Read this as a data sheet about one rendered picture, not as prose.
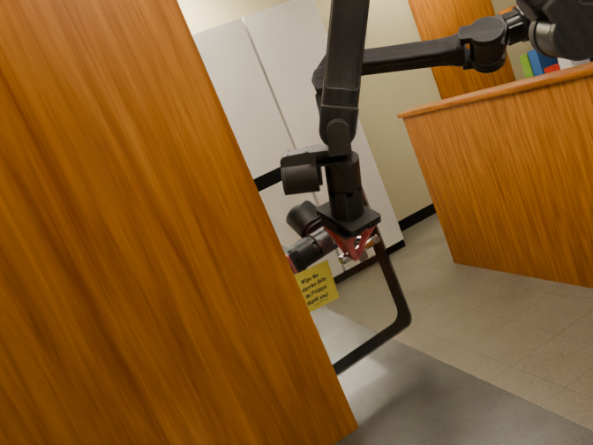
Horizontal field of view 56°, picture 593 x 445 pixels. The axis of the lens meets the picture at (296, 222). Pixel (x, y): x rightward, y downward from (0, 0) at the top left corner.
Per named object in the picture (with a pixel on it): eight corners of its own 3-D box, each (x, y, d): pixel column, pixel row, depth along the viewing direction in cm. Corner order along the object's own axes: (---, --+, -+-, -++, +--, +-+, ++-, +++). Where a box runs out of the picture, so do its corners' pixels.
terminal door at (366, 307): (290, 406, 100) (199, 204, 92) (412, 321, 112) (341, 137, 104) (292, 408, 99) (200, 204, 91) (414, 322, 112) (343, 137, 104)
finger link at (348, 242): (350, 274, 96) (345, 230, 91) (325, 256, 102) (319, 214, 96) (379, 256, 99) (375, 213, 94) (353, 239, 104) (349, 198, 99)
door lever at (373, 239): (330, 266, 103) (325, 253, 102) (368, 241, 107) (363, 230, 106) (346, 267, 98) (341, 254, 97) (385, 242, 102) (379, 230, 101)
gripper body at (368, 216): (353, 241, 91) (349, 203, 87) (316, 217, 98) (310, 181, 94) (382, 223, 93) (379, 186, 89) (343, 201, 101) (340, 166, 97)
